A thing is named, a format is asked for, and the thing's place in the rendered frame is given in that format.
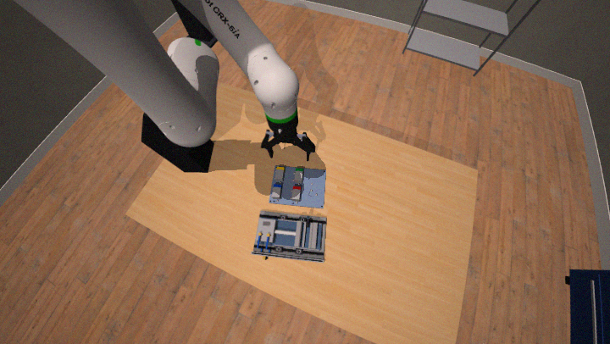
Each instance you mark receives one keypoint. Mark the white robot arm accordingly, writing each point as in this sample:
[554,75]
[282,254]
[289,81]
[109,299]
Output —
[114,37]

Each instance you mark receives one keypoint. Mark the grey metal blank with yellow end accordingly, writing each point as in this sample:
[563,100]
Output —
[280,172]

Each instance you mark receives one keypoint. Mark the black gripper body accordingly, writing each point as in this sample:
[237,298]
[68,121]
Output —
[289,136]

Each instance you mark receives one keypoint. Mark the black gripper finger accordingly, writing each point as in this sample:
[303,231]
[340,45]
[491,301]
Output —
[304,143]
[268,145]

